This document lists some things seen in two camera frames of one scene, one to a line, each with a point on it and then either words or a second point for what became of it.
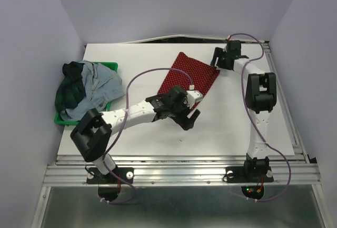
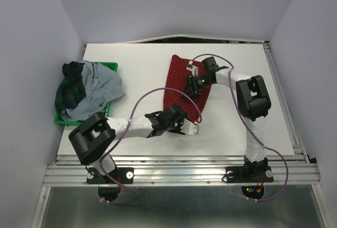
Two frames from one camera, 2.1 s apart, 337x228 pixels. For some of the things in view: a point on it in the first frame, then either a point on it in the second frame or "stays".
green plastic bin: (58, 119) stays
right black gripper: (217, 53) → (191, 87)
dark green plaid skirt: (71, 90) stays
